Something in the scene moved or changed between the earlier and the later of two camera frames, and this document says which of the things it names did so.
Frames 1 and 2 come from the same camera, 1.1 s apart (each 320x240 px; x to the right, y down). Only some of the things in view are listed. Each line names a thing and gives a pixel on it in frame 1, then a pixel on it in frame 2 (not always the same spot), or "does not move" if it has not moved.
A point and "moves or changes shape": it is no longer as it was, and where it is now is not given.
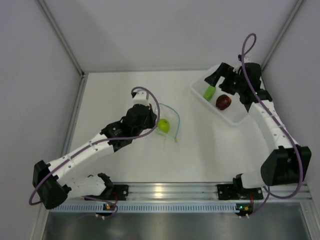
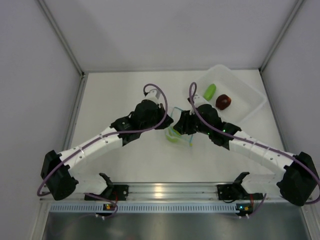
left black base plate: x=119 y=192 does not move
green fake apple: x=164 y=125 moves or changes shape
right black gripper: x=224 y=70 → x=183 y=125
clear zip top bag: x=169 y=122 moves or changes shape
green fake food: x=209 y=92 does not move
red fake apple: x=223 y=102 does not move
